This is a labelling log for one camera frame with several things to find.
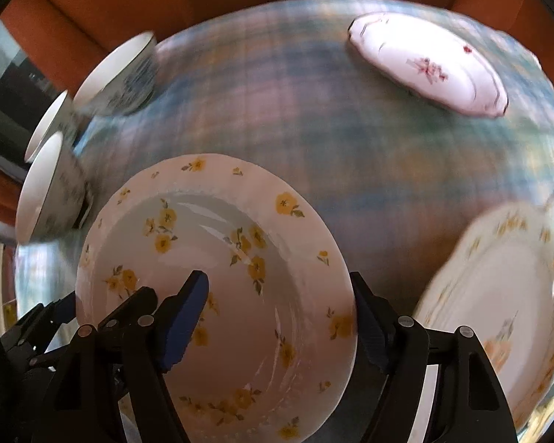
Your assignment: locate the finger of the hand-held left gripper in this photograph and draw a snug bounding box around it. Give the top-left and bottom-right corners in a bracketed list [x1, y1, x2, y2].
[2, 292, 78, 370]

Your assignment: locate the glass window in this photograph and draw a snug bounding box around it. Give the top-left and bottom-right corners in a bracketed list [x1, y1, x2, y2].
[0, 16, 77, 181]

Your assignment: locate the pink floral white plate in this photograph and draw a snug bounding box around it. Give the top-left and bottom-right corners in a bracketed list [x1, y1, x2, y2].
[348, 11, 509, 118]

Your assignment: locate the white round plate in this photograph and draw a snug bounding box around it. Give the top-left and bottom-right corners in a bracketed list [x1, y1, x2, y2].
[16, 131, 90, 243]

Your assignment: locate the yellow floral white plate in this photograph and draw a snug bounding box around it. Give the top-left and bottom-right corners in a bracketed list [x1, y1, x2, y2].
[76, 153, 358, 443]
[413, 203, 554, 435]

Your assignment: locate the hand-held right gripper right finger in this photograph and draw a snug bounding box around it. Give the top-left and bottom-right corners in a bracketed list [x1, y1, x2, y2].
[350, 271, 520, 443]

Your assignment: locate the blue plaid tablecloth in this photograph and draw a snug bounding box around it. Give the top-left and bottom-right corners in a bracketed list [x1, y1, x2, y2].
[16, 0, 554, 443]

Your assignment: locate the white bowl blue pattern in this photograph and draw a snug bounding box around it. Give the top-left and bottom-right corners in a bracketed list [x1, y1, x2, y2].
[73, 32, 158, 116]
[24, 90, 81, 163]

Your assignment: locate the narrow orange curtain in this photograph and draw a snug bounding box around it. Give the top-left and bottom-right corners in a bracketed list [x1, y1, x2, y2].
[0, 166, 28, 215]

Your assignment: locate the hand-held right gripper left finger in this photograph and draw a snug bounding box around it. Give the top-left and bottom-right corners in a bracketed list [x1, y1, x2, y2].
[44, 270, 209, 443]

